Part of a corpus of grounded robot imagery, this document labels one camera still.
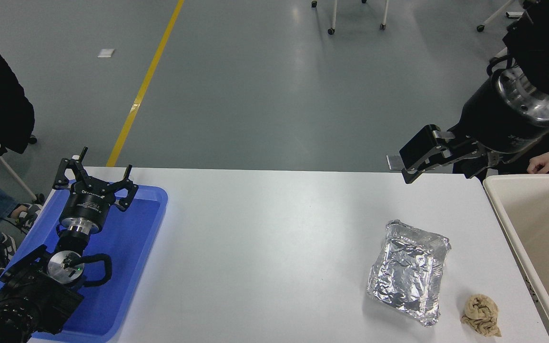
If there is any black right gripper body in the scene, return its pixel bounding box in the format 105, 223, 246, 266
448, 79, 549, 155

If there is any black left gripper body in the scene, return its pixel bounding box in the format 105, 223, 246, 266
60, 176, 114, 227

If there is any foil tray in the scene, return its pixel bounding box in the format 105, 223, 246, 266
366, 219, 452, 327

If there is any person's hand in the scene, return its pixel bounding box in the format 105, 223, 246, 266
527, 148, 549, 175

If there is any person beside bin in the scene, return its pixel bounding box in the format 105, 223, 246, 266
453, 133, 549, 179

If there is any blue plastic tray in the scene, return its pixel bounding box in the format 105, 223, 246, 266
0, 180, 168, 343

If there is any white wheeled chair base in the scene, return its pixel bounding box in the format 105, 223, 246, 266
477, 0, 525, 33

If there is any crumpled tan paper ball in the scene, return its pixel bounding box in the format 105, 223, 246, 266
461, 294, 502, 338

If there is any white wheeled stand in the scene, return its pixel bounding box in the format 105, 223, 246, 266
311, 0, 390, 35

